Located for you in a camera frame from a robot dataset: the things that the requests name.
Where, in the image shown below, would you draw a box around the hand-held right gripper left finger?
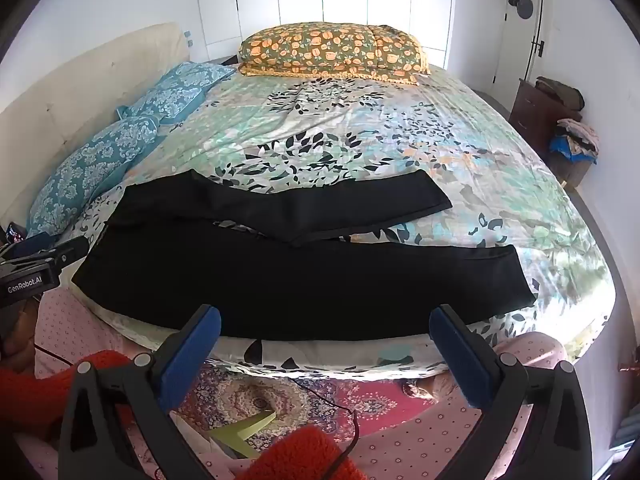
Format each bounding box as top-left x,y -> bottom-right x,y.
57,304 -> 222,480

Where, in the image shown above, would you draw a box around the black cable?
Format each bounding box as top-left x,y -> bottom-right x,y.
295,380 -> 362,467

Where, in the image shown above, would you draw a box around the brown wooden dresser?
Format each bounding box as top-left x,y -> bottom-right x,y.
510,78 -> 583,161

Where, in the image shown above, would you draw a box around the pile of mixed clothes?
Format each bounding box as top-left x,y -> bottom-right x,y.
550,117 -> 601,166

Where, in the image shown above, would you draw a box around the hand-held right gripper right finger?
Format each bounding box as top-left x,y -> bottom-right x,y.
429,304 -> 596,480

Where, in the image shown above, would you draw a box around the cream padded headboard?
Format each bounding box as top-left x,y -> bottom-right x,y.
0,22 -> 193,226

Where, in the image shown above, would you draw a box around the light green plastic piece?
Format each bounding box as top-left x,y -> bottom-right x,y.
210,410 -> 276,458

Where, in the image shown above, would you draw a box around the pink dotted sheet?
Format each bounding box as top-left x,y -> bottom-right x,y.
15,290 -> 571,480

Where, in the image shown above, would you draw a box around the patterned red rug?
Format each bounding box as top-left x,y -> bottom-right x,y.
175,365 -> 436,456

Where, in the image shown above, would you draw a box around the white door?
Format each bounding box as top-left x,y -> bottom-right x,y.
492,0 -> 553,106

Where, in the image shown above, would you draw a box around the blue patterned pillow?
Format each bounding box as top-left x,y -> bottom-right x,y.
117,61 -> 236,123
27,116 -> 161,238

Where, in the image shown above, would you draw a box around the person's red fuzzy sweater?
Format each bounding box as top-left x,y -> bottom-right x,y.
235,425 -> 368,480

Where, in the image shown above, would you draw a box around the dark folded clothes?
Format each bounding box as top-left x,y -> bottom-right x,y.
535,76 -> 586,111

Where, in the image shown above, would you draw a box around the black pants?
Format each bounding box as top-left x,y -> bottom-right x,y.
71,169 -> 537,341

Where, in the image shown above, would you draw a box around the orange floral pillow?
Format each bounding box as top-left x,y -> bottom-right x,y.
237,22 -> 431,86

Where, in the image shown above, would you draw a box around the floral leaf print bedsheet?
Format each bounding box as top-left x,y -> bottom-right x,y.
30,57 -> 616,376

